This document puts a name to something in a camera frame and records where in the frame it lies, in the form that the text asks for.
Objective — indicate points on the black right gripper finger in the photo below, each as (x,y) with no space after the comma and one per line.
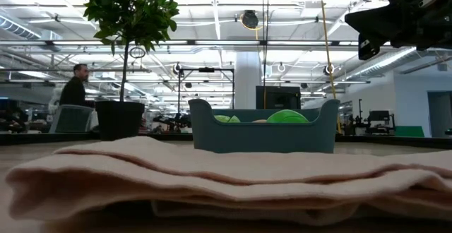
(385,23)
(367,47)

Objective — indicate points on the green round toy vegetable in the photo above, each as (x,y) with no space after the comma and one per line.
(286,117)

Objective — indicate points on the teal plastic container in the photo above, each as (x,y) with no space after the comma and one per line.
(265,137)

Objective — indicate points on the black background robot arm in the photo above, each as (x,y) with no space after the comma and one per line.
(173,121)

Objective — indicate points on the black background machine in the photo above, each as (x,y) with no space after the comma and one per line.
(379,116)

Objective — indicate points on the green box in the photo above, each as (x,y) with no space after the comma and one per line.
(409,131)

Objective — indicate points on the grey door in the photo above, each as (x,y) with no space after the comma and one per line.
(439,114)

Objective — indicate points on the black cabinet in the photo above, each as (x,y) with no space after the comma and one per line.
(278,97)

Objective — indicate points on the white building column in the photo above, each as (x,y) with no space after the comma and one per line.
(247,77)

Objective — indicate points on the beige folded cloth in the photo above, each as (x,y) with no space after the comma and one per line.
(212,176)

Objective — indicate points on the green leafy potted tree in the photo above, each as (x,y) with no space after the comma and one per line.
(134,7)

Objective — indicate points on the black plant pot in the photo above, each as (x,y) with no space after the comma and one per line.
(118,120)

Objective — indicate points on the person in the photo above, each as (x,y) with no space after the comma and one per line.
(74,91)

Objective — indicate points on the black table edge rail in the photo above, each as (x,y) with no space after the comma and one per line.
(406,140)

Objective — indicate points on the black metal frame rig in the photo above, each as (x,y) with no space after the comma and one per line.
(206,70)

